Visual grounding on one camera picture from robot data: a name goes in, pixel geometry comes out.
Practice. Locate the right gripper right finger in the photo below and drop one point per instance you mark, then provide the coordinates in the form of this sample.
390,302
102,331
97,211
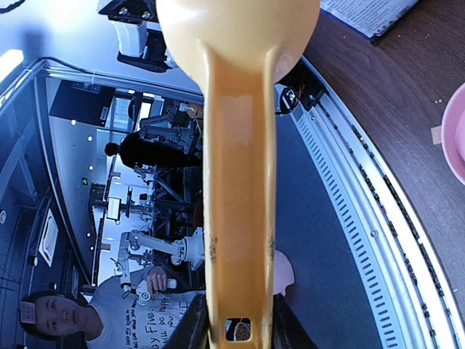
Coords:
287,330

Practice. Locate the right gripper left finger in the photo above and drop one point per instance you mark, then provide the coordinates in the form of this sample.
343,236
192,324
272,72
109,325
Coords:
192,331

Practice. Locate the yellow plastic scoop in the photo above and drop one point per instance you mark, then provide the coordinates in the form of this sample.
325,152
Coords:
236,51

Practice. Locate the purple puppy food bag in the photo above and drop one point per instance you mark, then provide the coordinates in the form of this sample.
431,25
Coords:
370,18

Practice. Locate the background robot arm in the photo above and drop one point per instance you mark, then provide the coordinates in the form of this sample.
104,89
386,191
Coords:
136,245

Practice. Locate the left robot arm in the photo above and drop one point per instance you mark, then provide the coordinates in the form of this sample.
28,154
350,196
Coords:
138,45

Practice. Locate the pink pet bowl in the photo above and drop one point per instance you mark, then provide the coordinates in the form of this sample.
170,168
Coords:
450,134

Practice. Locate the person in grey shirt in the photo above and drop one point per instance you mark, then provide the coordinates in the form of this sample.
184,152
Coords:
113,318

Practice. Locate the aluminium front rail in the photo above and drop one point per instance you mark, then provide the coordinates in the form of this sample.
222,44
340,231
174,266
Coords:
366,272

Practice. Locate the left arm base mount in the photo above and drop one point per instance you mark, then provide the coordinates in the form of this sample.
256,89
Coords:
300,87

